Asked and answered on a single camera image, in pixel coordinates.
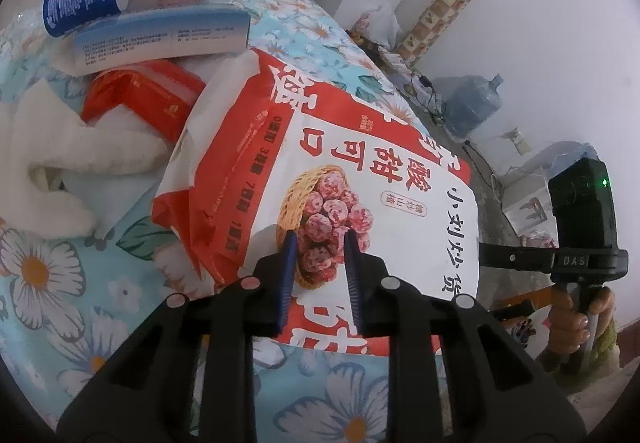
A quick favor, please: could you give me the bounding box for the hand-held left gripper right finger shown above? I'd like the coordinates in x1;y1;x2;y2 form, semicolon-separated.
342;229;586;443

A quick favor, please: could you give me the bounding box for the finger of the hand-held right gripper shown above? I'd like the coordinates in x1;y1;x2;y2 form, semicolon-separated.
492;300;536;321
479;242;556;274

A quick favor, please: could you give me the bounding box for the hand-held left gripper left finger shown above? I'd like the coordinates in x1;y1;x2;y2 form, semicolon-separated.
57;229;301;443

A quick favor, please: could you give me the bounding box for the red white snack bag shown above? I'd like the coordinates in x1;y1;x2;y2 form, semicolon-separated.
151;48;481;356

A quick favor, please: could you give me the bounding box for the orange tissue packet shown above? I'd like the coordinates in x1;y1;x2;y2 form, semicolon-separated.
81;58;208;144

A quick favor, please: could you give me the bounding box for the white fluffy towel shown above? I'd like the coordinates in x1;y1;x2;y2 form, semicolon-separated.
0;78;171;236

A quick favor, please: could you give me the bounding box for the blue white carton box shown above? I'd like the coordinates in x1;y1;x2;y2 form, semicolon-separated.
71;6;252;76

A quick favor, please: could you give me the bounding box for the person's right hand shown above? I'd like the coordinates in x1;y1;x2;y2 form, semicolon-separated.
542;288;617;361

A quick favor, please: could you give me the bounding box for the white cardboard box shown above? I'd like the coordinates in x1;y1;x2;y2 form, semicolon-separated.
502;196;551;244

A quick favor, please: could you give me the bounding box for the blue water jug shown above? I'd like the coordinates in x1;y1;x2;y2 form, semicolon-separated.
442;72;505;139

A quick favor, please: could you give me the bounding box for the floral tablecloth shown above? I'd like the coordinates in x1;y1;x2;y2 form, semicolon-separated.
0;0;451;443

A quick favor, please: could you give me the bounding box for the patterned cardboard roll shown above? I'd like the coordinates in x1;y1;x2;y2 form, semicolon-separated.
397;0;478;66

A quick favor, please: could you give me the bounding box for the white plastic bag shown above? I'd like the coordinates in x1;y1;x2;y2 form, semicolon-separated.
350;3;403;49

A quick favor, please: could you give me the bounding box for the white wall socket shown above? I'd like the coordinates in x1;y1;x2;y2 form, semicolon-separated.
502;127;533;156

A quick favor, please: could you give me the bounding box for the black cable tangle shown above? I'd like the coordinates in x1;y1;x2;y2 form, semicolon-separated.
400;68;446;124

